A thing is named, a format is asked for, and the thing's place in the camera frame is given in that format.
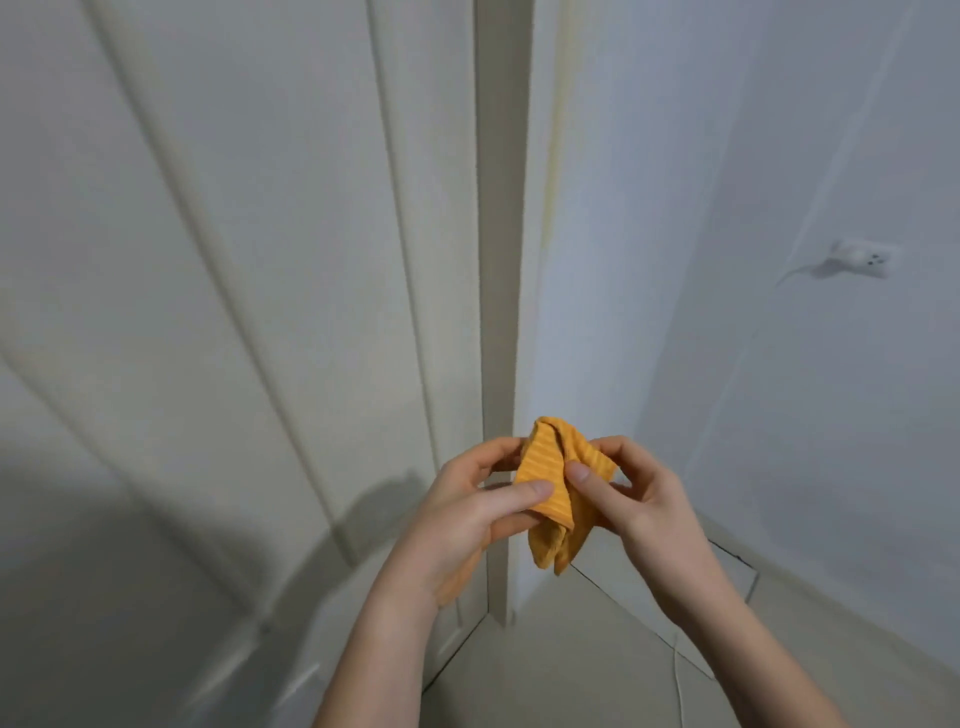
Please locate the person's right hand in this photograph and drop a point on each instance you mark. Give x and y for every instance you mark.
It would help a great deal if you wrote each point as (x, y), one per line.
(660, 532)

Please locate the white wall socket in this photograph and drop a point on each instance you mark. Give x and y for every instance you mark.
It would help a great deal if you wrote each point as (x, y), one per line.
(870, 259)

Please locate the person's left hand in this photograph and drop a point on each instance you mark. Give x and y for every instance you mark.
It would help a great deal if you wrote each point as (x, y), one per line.
(442, 529)

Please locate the person's right forearm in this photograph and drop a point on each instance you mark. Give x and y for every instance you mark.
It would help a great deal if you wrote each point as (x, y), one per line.
(742, 660)

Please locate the person's left forearm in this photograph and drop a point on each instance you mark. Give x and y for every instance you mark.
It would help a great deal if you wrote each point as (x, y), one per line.
(375, 667)

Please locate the person's right thumb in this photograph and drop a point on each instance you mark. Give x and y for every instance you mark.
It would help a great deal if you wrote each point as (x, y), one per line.
(591, 495)

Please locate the beige door frame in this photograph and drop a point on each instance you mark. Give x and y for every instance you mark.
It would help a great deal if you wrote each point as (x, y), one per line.
(501, 225)

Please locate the orange ribbed cloth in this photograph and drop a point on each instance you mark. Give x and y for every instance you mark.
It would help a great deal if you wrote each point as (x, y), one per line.
(546, 465)

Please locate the person's left thumb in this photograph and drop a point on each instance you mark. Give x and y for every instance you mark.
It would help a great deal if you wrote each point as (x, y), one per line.
(521, 496)

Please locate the white panelled door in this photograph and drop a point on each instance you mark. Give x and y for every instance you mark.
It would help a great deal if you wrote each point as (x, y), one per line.
(225, 300)

